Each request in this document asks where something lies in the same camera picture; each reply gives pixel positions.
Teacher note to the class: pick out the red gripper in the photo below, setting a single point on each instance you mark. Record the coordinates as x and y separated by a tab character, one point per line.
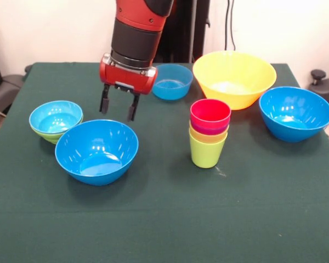
126	78

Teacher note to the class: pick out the large blue plastic bowl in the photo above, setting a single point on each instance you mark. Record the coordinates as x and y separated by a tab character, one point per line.
296	115
79	148

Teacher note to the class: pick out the red plastic cup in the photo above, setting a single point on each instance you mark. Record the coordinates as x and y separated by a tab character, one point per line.
208	112

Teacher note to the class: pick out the orange plastic cup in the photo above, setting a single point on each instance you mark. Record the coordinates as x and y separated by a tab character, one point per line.
205	139

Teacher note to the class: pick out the magenta plastic cup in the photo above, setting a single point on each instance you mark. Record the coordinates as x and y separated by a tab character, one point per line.
208	131

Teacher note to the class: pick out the green plastic cup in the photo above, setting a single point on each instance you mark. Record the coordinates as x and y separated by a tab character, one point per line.
205	154

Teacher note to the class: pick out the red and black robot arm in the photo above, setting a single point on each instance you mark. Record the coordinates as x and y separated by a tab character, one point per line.
137	35

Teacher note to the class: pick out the small blue flat-bottomed bowl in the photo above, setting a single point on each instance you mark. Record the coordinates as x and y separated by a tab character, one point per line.
175	85

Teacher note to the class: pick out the small teal plastic bowl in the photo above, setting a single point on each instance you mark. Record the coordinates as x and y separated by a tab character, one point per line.
54	120

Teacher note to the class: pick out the small green ribbed bowl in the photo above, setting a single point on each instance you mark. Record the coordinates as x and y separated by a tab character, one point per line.
50	138

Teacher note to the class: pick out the dark green tablecloth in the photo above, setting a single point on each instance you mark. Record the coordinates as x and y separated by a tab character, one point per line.
164	213

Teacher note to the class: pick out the large yellow plastic bowl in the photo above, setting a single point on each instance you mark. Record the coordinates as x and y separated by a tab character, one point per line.
235	82

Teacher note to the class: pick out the grey pedestal foot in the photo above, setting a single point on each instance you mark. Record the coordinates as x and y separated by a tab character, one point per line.
5	87
326	87

